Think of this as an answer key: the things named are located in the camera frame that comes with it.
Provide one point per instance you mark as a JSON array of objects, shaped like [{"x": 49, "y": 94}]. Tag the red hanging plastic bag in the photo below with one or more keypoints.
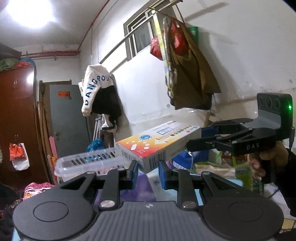
[{"x": 155, "y": 48}]

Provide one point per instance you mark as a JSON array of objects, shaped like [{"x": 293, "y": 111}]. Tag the red and white hanging bag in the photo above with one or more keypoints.
[{"x": 18, "y": 155}]

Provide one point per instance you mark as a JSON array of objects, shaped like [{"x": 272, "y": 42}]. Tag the orange white medicine box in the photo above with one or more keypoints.
[{"x": 162, "y": 142}]

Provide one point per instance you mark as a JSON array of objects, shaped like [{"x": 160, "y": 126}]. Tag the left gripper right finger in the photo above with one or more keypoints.
[{"x": 179, "y": 180}]

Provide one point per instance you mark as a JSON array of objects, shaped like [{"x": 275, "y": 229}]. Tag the purple tissue pack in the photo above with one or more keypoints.
[{"x": 142, "y": 192}]

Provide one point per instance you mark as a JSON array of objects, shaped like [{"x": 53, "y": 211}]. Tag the blue plastic bag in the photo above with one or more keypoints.
[{"x": 95, "y": 145}]

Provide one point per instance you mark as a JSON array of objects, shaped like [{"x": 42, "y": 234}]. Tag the dark red wooden wardrobe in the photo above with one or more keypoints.
[{"x": 19, "y": 125}]

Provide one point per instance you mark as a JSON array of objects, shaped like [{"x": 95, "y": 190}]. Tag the pink floral bedspread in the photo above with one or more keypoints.
[{"x": 34, "y": 189}]

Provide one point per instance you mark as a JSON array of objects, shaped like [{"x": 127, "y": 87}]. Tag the white hoodie with blue letters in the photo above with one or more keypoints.
[{"x": 100, "y": 96}]

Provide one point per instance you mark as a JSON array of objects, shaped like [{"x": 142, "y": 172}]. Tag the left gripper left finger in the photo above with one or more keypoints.
[{"x": 116, "y": 181}]

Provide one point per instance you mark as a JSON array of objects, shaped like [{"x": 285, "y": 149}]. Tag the window with grey frame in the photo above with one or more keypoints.
[{"x": 144, "y": 31}]

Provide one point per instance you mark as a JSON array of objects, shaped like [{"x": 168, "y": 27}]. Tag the olive hanging bag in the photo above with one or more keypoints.
[{"x": 189, "y": 78}]

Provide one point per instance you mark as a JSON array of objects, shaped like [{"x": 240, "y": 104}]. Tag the black clothing on bed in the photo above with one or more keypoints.
[{"x": 9, "y": 200}]

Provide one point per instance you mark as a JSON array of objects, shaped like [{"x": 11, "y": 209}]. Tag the right hand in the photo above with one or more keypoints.
[{"x": 279, "y": 154}]

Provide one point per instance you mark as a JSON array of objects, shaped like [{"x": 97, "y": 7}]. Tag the blue shopping bag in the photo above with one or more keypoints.
[{"x": 186, "y": 160}]

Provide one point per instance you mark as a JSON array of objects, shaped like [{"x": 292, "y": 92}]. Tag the grey door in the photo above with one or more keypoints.
[{"x": 66, "y": 124}]

